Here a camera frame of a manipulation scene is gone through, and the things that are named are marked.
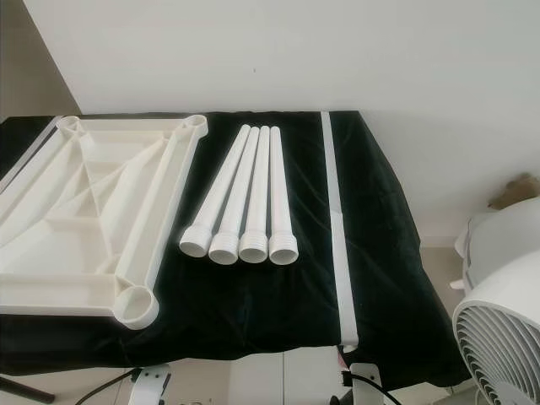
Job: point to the brown crumpled paper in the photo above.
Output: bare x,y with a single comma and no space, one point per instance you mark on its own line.
519,190

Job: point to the white stand bracket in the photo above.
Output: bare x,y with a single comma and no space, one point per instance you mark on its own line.
363,384
150,386

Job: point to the white plastic table top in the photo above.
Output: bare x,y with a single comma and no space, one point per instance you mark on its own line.
67,253

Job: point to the white round fan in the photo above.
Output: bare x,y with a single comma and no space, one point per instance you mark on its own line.
502,337

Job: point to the dark red bar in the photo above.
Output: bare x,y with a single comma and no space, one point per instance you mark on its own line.
25,391

